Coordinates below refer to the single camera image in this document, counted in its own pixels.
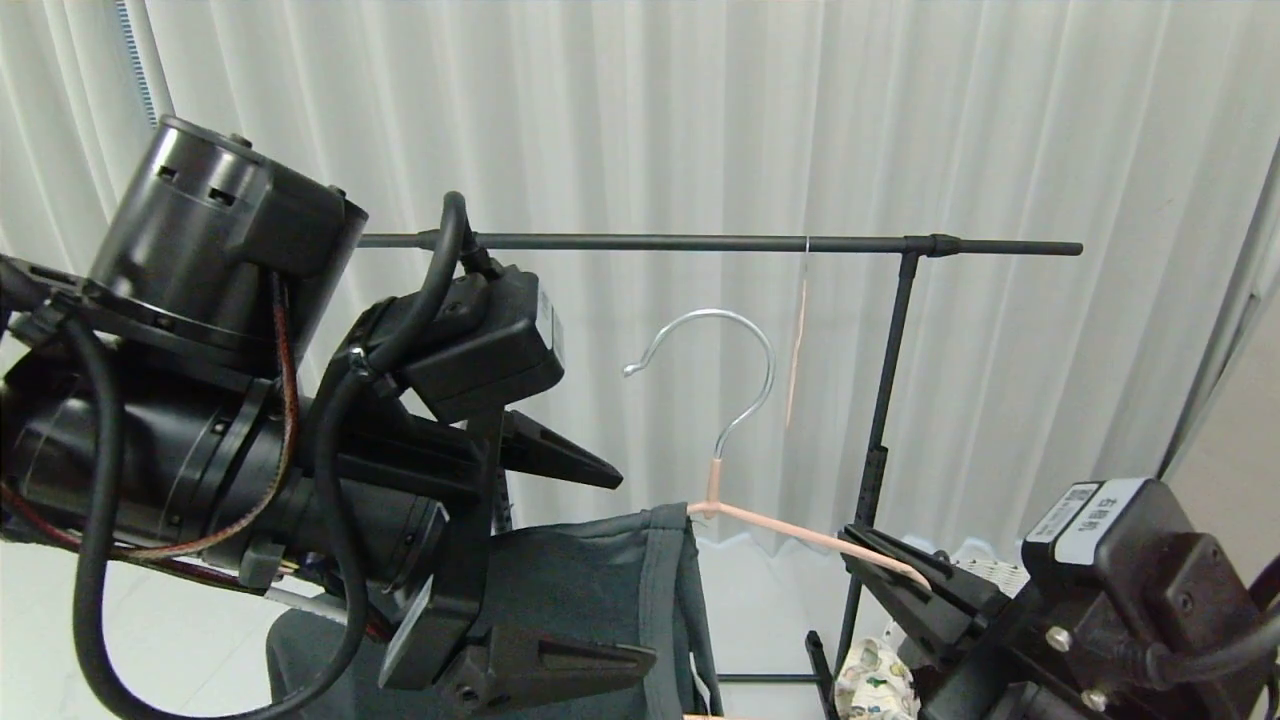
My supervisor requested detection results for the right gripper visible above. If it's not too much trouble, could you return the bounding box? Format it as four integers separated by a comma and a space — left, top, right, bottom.
838, 524, 1106, 720

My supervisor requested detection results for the white laundry basket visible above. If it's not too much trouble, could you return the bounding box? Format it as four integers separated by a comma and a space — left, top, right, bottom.
945, 538, 1033, 601

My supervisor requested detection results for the pink clothes hanger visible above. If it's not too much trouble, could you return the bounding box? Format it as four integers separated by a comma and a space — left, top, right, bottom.
622, 308, 934, 720
782, 238, 812, 432

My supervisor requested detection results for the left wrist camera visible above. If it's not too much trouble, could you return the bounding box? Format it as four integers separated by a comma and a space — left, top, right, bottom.
343, 263, 567, 427

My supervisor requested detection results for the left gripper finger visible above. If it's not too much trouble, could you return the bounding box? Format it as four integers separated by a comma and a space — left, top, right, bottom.
455, 622, 659, 715
498, 408, 625, 492

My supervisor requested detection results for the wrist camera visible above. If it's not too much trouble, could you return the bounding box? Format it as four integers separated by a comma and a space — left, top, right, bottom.
1020, 477, 1269, 703
343, 263, 567, 427

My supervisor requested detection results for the dark grey sleeveless top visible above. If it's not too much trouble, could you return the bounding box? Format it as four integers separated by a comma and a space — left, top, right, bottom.
265, 503, 727, 720

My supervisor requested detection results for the black clothes rack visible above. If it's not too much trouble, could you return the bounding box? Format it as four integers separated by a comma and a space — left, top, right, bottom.
355, 230, 1085, 720

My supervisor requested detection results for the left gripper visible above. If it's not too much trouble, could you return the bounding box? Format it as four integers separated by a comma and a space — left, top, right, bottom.
0, 368, 508, 693

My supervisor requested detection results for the black cable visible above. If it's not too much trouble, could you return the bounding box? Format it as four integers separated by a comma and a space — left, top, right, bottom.
1140, 605, 1280, 720
60, 190, 501, 720

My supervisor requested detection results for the cream printed garment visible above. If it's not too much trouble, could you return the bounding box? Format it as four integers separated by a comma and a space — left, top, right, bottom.
832, 635, 923, 720

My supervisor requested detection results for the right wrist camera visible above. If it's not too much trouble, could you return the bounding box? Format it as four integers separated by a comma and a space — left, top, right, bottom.
1020, 477, 1269, 703

